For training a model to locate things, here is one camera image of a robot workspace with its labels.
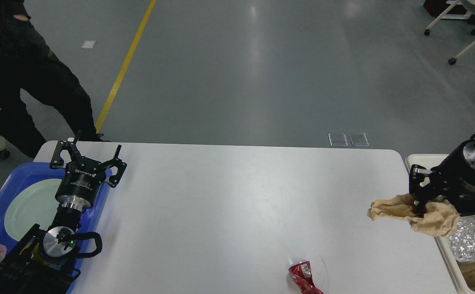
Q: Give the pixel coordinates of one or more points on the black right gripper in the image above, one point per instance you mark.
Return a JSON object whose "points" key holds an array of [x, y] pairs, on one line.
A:
{"points": [[453, 178]]}

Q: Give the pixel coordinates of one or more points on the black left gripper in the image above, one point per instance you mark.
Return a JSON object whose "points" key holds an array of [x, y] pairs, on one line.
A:
{"points": [[80, 185]]}

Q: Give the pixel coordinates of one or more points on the brown paper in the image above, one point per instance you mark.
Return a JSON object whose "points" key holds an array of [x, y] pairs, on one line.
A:
{"points": [[439, 218]]}

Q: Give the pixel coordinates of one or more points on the aluminium foil sheet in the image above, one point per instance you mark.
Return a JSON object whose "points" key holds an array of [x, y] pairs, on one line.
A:
{"points": [[462, 240]]}

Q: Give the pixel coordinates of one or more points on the light green plate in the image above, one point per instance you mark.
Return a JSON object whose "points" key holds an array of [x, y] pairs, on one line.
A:
{"points": [[35, 204]]}

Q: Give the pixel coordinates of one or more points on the crushed red can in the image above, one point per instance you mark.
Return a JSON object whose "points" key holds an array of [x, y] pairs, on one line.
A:
{"points": [[301, 274]]}

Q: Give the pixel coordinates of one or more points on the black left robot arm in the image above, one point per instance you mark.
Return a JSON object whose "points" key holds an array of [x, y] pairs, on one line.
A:
{"points": [[43, 260]]}

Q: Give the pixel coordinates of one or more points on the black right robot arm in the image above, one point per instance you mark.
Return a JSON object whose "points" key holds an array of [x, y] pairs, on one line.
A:
{"points": [[453, 179]]}

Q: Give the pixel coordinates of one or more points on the beige plastic bin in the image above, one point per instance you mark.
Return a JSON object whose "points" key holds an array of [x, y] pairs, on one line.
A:
{"points": [[428, 161]]}

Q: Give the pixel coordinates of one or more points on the grey office chair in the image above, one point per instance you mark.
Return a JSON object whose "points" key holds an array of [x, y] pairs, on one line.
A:
{"points": [[4, 152]]}

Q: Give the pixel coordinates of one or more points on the transparent floor plate right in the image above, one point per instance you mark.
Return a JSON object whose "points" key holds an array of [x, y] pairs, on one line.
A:
{"points": [[359, 139]]}

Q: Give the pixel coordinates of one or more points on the transparent floor plate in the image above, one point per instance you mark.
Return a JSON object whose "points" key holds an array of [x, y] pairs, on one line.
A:
{"points": [[338, 140], [359, 139]]}

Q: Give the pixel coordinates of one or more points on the transparent floor plate left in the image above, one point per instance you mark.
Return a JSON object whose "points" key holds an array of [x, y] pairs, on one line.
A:
{"points": [[338, 140]]}

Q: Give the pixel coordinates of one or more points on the person in black clothes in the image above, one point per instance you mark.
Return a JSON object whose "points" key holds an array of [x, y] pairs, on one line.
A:
{"points": [[28, 63]]}

